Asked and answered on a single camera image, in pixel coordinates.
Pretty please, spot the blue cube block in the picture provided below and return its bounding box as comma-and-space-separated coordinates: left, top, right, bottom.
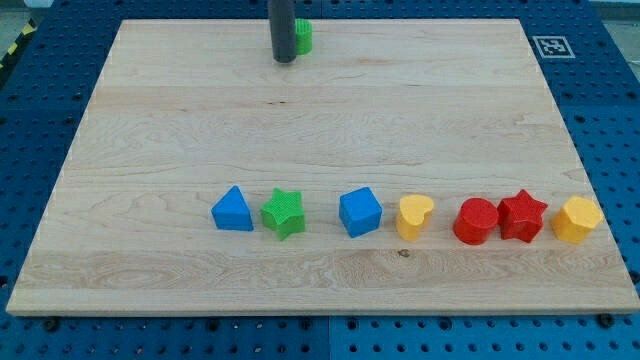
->
339, 187, 382, 238

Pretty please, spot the green star block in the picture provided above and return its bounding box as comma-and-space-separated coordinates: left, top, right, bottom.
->
260, 188, 306, 241

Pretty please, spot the red cylinder block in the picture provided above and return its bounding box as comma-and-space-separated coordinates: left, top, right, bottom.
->
453, 197, 499, 245

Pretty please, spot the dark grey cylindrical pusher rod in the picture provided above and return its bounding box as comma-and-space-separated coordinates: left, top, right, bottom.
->
268, 0, 297, 64

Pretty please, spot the yellow heart block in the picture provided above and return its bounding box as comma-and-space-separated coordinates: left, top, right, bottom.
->
395, 194, 435, 242

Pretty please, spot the yellow hexagon block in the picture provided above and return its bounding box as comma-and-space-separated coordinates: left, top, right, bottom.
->
551, 196, 604, 244

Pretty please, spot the red star block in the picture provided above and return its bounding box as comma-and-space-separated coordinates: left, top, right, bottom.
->
497, 189, 548, 243

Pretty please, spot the white fiducial marker tag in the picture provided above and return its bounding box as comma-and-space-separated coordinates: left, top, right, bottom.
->
532, 35, 575, 59

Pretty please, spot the light wooden board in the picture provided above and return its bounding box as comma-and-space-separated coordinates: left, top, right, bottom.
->
7, 19, 639, 317

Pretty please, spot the blue triangle block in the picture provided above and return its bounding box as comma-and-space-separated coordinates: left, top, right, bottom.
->
211, 185, 254, 231

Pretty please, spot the green circle block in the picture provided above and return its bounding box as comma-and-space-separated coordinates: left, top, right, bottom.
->
295, 18, 313, 55

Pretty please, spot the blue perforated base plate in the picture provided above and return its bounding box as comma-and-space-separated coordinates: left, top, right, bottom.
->
1, 1, 639, 359

